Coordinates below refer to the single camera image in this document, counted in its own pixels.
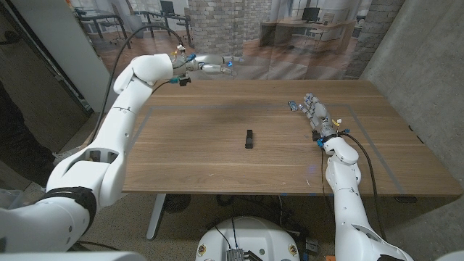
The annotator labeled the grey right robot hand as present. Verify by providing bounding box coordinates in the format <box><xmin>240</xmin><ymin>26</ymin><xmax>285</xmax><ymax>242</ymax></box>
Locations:
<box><xmin>297</xmin><ymin>92</ymin><xmax>338</xmax><ymax>138</ymax></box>

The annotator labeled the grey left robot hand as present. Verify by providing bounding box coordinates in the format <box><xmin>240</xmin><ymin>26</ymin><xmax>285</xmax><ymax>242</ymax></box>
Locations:
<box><xmin>188</xmin><ymin>54</ymin><xmax>245</xmax><ymax>77</ymax></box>

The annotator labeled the printed office backdrop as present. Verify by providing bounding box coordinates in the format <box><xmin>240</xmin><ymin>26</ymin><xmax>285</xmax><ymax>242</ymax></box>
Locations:
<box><xmin>68</xmin><ymin>0</ymin><xmax>405</xmax><ymax>80</ymax></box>

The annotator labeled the black round ribbed disc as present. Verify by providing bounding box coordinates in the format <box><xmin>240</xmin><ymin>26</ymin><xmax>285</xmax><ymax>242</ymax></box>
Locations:
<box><xmin>162</xmin><ymin>194</ymin><xmax>192</xmax><ymax>214</ymax></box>

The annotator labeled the white partition panel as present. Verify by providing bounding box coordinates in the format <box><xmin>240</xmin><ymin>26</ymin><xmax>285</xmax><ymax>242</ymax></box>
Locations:
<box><xmin>10</xmin><ymin>0</ymin><xmax>119</xmax><ymax>113</ymax></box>

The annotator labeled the white table leg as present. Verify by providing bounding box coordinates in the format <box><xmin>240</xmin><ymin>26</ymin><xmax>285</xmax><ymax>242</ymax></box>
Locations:
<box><xmin>146</xmin><ymin>194</ymin><xmax>167</xmax><ymax>241</ymax></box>

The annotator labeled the dark brown door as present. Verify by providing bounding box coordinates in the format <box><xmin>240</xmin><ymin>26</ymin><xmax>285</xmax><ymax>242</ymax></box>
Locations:
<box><xmin>0</xmin><ymin>3</ymin><xmax>94</xmax><ymax>153</ymax></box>

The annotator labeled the person in dark clothes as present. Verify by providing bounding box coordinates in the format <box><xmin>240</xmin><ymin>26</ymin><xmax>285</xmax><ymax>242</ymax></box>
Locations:
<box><xmin>0</xmin><ymin>83</ymin><xmax>57</xmax><ymax>188</ymax></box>

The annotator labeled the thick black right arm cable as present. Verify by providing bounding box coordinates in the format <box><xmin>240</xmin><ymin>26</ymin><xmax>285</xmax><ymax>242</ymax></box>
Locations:
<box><xmin>339</xmin><ymin>132</ymin><xmax>387</xmax><ymax>242</ymax></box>

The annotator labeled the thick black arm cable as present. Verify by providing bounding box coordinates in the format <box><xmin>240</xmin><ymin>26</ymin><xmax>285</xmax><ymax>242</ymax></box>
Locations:
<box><xmin>339</xmin><ymin>132</ymin><xmax>387</xmax><ymax>242</ymax></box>
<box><xmin>88</xmin><ymin>23</ymin><xmax>186</xmax><ymax>144</ymax></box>

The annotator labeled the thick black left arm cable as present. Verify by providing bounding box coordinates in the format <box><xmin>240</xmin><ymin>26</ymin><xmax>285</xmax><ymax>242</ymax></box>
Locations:
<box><xmin>88</xmin><ymin>23</ymin><xmax>186</xmax><ymax>144</ymax></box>

